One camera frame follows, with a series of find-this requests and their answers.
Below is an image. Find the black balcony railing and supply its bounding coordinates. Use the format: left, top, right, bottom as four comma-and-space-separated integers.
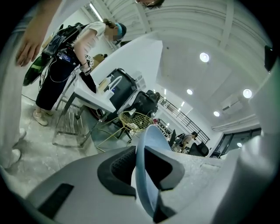
157, 96, 210, 143

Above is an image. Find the white air conditioner unit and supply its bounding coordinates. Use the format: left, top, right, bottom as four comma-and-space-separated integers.
220, 97, 244, 115

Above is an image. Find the white pump bottle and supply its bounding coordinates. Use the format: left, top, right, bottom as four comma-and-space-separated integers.
105, 74, 115, 99

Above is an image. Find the big blue plate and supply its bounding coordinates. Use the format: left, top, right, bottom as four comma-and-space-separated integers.
134, 124, 174, 219

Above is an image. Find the ceiling tube lamp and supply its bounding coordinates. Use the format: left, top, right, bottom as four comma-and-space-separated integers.
88, 2, 102, 21

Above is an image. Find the yellow wire chair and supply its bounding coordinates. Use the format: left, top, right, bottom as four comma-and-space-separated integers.
95, 111, 154, 153

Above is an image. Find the white curved faucet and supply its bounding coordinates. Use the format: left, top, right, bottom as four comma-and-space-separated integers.
108, 76, 123, 97

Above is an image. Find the black backpack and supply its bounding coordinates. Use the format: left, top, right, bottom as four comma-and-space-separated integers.
41, 21, 88, 63

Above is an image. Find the dark green round object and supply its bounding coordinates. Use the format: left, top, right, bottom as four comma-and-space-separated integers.
22, 56, 48, 86

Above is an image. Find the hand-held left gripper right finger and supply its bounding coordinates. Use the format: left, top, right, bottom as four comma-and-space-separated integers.
144, 145, 222, 224

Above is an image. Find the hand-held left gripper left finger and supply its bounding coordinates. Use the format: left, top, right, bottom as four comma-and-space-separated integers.
26, 145, 152, 224

